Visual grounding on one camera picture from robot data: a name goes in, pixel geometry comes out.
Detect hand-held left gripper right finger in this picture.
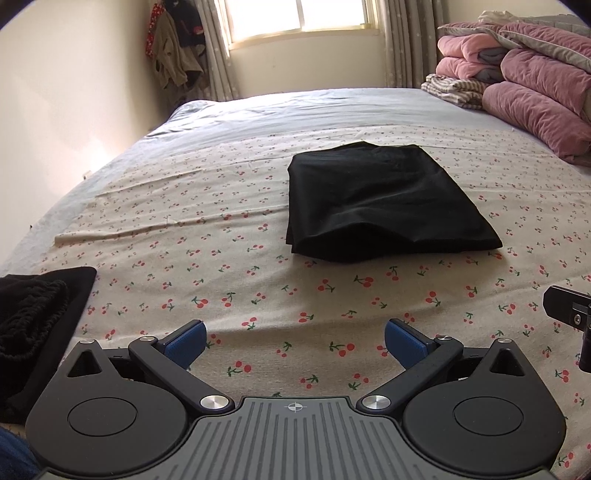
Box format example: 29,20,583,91
360,318,525,414

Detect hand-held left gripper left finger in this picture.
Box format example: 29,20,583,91
67,320,234,414

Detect black pants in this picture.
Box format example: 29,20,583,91
285,142,504,264

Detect cherry print bed sheet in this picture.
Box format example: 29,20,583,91
0,126,591,472

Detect black ribbed garment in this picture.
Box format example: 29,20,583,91
0,266,98,425

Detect person's blue trouser leg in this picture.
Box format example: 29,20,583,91
0,427,41,480

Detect mauve folded quilt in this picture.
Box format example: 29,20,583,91
481,48,591,165

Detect striped folded cloth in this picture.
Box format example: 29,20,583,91
421,74,498,110

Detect light blue bed sheet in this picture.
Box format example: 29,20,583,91
0,88,560,278

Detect mauve quilt with grey edging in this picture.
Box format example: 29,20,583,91
496,21,591,71

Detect light pink folded quilt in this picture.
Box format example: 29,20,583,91
436,33,509,85

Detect khaki hanging jacket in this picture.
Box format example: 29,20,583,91
152,9,205,91

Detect white garment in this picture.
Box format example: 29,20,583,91
478,10,530,27

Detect red patterned hanging cloth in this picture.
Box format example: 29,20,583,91
145,2,165,59

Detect dark hanging garment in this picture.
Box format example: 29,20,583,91
164,0,207,48

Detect window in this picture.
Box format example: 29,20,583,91
217,0,380,49

